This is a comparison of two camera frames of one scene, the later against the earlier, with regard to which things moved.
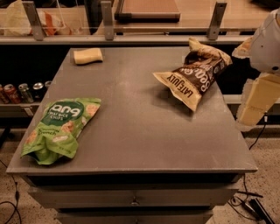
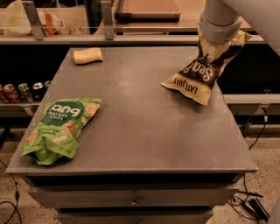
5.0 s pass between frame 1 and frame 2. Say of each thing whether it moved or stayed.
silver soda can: stayed
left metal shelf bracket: stayed
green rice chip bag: stayed
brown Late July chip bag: moved
